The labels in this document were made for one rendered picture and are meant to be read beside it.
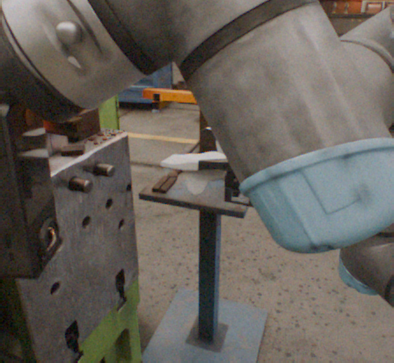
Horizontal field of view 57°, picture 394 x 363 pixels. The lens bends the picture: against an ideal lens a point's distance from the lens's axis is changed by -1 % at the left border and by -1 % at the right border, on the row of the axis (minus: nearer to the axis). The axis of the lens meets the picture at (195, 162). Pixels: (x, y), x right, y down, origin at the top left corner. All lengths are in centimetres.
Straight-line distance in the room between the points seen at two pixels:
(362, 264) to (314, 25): 42
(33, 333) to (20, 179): 63
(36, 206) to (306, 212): 16
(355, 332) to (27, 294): 130
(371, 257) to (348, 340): 115
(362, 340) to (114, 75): 159
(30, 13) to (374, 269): 48
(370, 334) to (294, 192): 158
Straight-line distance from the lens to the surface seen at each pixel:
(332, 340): 166
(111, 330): 109
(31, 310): 79
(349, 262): 57
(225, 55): 16
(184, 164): 50
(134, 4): 17
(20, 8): 19
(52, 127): 73
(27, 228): 23
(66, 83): 19
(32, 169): 23
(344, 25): 383
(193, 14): 17
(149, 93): 97
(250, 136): 16
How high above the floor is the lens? 120
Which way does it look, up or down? 24 degrees down
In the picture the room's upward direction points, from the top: straight up
